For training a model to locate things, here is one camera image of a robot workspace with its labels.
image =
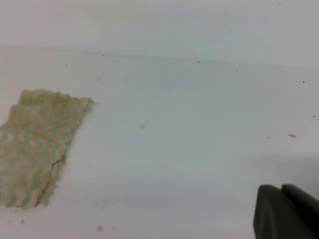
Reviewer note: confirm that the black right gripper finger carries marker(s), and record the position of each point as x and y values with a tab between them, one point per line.
285	213

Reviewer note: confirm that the green and beige rag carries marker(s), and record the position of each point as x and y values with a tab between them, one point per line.
33	145

